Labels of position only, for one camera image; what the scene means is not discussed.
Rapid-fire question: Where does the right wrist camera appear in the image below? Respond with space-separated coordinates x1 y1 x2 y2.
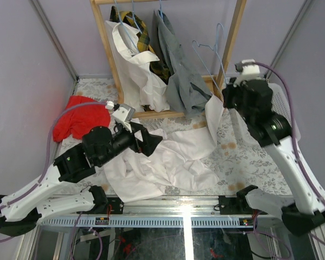
235 59 261 85

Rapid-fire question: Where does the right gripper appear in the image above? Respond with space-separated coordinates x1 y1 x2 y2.
222 76 255 125

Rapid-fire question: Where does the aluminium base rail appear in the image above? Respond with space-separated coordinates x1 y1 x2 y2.
42 196 257 229

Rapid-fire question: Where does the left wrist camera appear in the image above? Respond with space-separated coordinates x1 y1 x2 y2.
105 101 135 133

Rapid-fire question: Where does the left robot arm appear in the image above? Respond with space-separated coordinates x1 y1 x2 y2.
0 122 163 237

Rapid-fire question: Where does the wooden clothes rack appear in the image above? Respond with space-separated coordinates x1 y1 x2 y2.
90 0 246 120

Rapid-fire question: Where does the blue wire hanger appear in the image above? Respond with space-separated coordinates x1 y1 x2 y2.
192 23 225 92

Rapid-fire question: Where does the white plastic basket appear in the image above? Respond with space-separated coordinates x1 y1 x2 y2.
268 83 292 125

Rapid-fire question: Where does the blue hanger middle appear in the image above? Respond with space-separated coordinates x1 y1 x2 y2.
124 0 150 36

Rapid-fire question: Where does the white shirt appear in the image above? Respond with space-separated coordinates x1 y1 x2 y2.
103 95 224 203
105 21 170 112

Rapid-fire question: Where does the red cloth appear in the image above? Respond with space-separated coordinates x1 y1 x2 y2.
53 105 111 142

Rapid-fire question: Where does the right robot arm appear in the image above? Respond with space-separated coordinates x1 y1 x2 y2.
222 77 325 236

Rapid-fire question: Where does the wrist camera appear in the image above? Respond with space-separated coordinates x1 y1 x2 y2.
235 59 261 85
105 101 135 133

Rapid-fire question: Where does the yellow plaid shirt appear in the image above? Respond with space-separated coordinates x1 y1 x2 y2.
109 6 171 83

